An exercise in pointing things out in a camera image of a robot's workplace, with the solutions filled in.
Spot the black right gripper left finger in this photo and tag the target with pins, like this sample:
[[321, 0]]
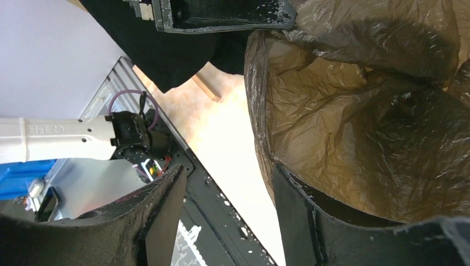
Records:
[[137, 229]]

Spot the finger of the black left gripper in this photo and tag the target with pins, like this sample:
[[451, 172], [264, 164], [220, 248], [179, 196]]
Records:
[[212, 16]]

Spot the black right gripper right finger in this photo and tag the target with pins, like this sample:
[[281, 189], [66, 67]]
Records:
[[319, 230]]

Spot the dark translucent trash bag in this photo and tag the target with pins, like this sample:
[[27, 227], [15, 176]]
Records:
[[367, 102]]

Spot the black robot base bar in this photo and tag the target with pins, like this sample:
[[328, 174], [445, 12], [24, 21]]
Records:
[[210, 230]]

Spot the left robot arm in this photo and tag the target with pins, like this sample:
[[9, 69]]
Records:
[[117, 135]]

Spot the black hanging shirt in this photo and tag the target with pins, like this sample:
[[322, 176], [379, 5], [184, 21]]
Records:
[[168, 59]]

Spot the black smartphone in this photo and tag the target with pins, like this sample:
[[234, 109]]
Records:
[[49, 207]]

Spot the blue plastic crate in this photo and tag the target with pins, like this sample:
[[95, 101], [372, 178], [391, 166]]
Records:
[[17, 177]]

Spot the aluminium frame rail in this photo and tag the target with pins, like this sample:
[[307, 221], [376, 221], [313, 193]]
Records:
[[121, 77]]

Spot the wooden clothes rack frame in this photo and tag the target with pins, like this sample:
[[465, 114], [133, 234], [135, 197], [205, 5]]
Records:
[[206, 88]]

